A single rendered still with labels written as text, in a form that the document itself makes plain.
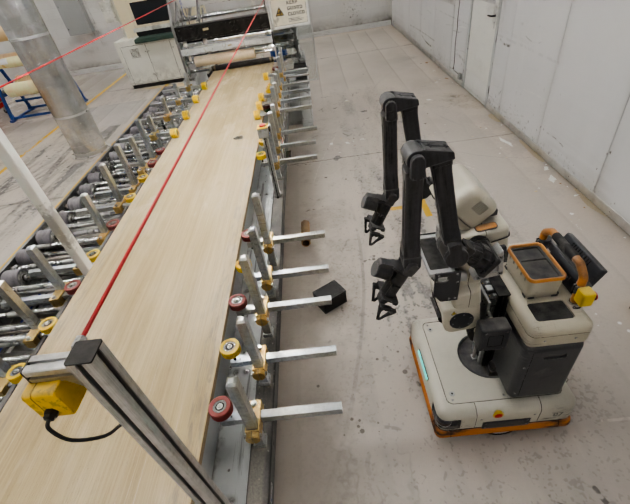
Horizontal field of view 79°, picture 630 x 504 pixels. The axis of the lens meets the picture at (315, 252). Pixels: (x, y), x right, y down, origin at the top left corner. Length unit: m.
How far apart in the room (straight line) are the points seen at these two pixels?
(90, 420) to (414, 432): 1.54
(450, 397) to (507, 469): 0.43
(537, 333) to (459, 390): 0.56
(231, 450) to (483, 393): 1.21
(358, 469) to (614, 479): 1.17
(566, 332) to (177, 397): 1.49
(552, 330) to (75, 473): 1.75
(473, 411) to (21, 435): 1.85
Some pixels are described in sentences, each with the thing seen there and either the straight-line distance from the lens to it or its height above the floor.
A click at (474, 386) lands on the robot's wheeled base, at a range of 2.16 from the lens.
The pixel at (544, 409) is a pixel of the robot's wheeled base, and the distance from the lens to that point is 2.23.
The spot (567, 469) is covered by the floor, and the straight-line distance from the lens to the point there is 2.41.
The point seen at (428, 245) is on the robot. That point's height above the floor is 1.04.
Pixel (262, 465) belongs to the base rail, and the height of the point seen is 0.70.
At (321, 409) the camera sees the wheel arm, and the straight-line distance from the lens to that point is 1.44.
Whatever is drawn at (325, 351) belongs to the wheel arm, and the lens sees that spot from 1.58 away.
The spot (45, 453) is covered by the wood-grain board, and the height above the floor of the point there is 0.90.
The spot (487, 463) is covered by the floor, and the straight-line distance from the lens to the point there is 2.31.
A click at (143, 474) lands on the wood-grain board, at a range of 1.46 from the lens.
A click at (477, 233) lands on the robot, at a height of 1.22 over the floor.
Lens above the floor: 2.09
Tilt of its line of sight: 39 degrees down
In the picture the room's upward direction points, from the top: 10 degrees counter-clockwise
